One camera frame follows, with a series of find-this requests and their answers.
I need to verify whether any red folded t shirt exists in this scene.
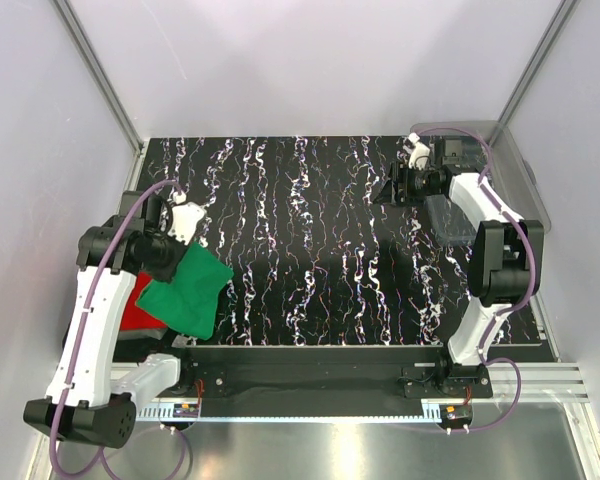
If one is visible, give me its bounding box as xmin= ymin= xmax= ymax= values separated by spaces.
xmin=120 ymin=272 xmax=166 ymax=333

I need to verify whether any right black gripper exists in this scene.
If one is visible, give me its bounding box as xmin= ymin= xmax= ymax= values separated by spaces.
xmin=371 ymin=161 xmax=440 ymax=208

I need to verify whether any right orange connector box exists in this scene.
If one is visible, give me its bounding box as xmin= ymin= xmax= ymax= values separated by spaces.
xmin=441 ymin=404 xmax=473 ymax=423

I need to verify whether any clear plastic bin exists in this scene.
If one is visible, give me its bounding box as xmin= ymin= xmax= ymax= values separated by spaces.
xmin=411 ymin=120 xmax=551 ymax=247

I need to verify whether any aluminium frame rail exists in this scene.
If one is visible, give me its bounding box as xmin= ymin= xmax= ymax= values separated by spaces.
xmin=109 ymin=362 xmax=591 ymax=401

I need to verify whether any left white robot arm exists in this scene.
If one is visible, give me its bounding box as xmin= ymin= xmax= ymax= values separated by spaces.
xmin=23 ymin=191 xmax=205 ymax=449

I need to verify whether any orange connector box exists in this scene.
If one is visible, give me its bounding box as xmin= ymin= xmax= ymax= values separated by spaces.
xmin=441 ymin=404 xmax=473 ymax=423
xmin=173 ymin=402 xmax=200 ymax=418

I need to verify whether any left orange connector box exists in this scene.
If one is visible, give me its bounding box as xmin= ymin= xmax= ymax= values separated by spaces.
xmin=173 ymin=402 xmax=200 ymax=418

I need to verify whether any black marbled table mat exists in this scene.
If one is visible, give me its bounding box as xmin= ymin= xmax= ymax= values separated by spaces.
xmin=117 ymin=134 xmax=545 ymax=347

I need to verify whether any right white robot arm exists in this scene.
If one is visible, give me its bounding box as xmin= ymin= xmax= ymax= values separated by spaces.
xmin=372 ymin=133 xmax=545 ymax=397

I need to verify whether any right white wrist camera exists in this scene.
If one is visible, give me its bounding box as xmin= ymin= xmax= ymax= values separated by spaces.
xmin=406 ymin=132 xmax=431 ymax=171

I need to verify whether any right aluminium frame post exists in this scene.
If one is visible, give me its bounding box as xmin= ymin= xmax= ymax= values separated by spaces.
xmin=488 ymin=0 xmax=581 ymax=146

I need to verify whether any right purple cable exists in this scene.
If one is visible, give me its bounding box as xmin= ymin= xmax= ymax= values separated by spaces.
xmin=407 ymin=127 xmax=539 ymax=434

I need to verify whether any black folded t shirt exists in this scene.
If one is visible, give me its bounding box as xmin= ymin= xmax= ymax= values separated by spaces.
xmin=112 ymin=327 xmax=186 ymax=364

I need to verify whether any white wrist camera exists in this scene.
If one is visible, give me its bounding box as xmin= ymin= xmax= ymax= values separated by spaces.
xmin=406 ymin=132 xmax=431 ymax=171
xmin=166 ymin=202 xmax=206 ymax=246

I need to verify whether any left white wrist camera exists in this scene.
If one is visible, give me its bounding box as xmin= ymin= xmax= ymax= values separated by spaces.
xmin=166 ymin=202 xmax=206 ymax=246

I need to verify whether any left aluminium frame post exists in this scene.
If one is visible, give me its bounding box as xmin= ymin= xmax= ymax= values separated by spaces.
xmin=50 ymin=0 xmax=144 ymax=155

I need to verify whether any aluminium frame post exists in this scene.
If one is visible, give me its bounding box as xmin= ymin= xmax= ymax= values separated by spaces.
xmin=488 ymin=0 xmax=581 ymax=146
xmin=50 ymin=0 xmax=144 ymax=155

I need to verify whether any grey folded t shirt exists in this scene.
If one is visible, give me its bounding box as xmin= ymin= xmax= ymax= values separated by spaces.
xmin=117 ymin=327 xmax=168 ymax=341

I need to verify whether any green t shirt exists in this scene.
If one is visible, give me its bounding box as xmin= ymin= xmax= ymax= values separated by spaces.
xmin=135 ymin=242 xmax=234 ymax=340

